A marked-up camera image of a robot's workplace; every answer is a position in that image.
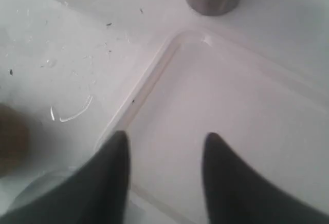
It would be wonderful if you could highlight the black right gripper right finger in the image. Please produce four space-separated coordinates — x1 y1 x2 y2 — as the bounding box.
203 133 328 223

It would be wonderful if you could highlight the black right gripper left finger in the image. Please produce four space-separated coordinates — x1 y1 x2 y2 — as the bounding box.
6 130 130 223

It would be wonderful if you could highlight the clear dome shaker lid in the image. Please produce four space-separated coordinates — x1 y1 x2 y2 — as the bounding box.
1 168 81 223

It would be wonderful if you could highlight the brown wooden cup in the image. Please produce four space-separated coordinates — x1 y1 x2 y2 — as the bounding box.
1 104 29 178

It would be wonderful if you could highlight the white rectangular tray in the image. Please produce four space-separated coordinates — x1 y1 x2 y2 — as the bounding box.
109 30 328 223

